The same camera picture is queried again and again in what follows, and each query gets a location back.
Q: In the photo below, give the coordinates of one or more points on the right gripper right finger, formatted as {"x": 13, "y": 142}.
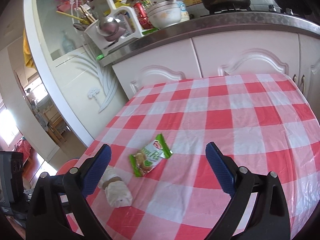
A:
{"x": 269, "y": 218}

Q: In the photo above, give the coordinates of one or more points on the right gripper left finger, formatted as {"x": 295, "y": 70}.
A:
{"x": 58, "y": 207}

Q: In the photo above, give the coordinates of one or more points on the white rag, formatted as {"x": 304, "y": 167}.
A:
{"x": 117, "y": 192}

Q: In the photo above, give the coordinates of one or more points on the green snack wrapper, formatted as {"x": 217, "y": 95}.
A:
{"x": 148, "y": 157}

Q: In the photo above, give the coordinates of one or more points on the pink plastic trash bucket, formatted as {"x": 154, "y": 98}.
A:
{"x": 67, "y": 166}

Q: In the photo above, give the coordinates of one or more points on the wooden chair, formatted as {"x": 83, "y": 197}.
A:
{"x": 56, "y": 123}

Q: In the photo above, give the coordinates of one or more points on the steel ladle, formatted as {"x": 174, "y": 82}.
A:
{"x": 108, "y": 26}

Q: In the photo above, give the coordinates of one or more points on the white dish rack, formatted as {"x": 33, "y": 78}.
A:
{"x": 123, "y": 12}

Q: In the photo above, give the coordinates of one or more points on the red soda can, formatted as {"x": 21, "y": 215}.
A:
{"x": 142, "y": 16}

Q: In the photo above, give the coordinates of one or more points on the grey stone countertop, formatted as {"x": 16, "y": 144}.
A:
{"x": 211, "y": 24}

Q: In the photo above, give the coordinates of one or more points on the black wok pan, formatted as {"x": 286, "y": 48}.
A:
{"x": 294, "y": 7}

